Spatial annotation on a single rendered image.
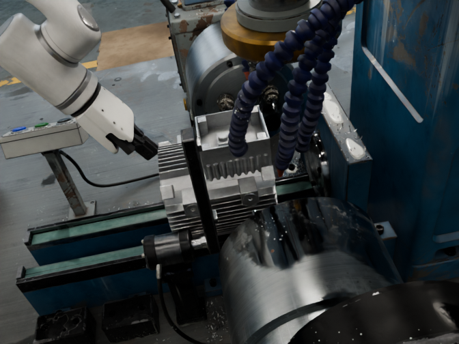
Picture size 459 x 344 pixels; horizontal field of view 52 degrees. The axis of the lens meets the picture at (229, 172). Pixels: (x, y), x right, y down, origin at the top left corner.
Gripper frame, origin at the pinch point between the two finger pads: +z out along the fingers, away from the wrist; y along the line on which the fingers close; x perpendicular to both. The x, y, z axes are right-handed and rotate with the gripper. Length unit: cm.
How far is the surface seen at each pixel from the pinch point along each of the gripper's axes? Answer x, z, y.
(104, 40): -88, 58, -253
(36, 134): -21.6, -10.6, -14.0
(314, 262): 22.7, 4.1, 38.5
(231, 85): 16.9, 8.8, -14.7
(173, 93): -12, 27, -63
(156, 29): -56, 76, -255
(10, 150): -28.1, -12.0, -13.0
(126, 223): -16.0, 10.3, 2.3
